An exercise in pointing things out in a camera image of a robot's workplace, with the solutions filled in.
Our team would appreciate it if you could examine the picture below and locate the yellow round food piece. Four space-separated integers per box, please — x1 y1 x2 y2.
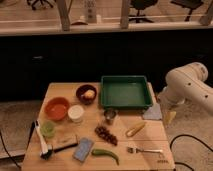
83 90 95 99

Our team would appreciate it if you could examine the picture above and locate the black office chair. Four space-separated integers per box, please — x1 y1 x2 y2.
129 0 158 23
26 0 54 11

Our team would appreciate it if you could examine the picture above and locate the green plastic tray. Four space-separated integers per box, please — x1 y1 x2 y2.
100 76 153 109

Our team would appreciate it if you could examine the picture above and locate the black office chair left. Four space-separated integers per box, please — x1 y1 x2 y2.
26 0 54 11

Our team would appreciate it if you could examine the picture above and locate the dark maroon bowl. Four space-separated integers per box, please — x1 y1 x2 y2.
76 84 97 105

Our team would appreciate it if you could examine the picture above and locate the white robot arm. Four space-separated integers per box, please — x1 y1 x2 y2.
158 62 213 116

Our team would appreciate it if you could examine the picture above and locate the white handled dish brush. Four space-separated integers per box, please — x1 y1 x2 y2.
34 120 49 159

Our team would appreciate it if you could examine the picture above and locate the small metal cup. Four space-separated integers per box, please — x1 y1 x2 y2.
104 110 116 125

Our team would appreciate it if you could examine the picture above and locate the black chair right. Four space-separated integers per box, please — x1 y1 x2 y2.
171 0 203 22

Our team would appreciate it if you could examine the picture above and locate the silver metal fork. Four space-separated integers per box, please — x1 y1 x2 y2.
126 147 163 154

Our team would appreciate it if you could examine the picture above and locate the green small cup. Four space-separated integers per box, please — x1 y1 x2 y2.
40 121 55 138

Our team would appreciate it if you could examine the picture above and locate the black cable left floor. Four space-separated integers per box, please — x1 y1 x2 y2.
0 129 22 170

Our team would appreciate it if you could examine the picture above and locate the green chili pepper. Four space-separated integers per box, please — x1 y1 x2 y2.
91 149 120 165

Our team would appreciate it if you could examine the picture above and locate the dark purple grape bunch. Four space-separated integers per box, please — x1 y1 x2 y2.
95 125 118 145

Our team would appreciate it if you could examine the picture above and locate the blue sponge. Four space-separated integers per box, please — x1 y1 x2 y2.
73 137 94 162

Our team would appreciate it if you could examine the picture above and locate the orange bowl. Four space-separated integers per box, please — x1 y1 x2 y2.
44 97 70 121

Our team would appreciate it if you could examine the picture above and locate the white round container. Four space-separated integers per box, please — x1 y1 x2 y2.
68 105 84 123

